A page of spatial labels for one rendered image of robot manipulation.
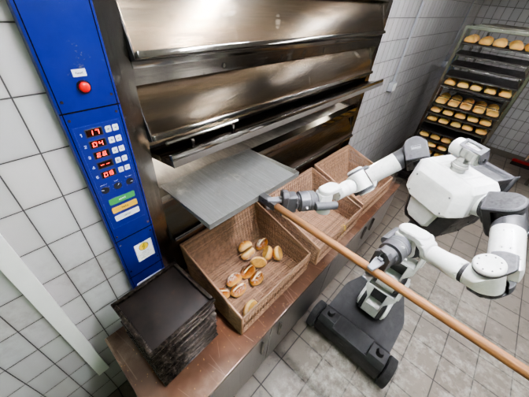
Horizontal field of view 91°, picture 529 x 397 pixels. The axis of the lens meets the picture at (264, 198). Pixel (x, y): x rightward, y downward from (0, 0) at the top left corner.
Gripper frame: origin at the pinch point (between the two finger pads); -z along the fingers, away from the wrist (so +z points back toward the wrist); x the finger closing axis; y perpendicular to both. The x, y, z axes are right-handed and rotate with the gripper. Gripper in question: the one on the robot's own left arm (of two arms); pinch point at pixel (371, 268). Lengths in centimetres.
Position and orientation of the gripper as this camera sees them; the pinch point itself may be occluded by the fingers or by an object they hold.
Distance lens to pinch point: 96.6
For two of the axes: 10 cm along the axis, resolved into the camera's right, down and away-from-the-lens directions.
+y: -6.2, -5.3, 5.8
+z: 7.8, -3.5, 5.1
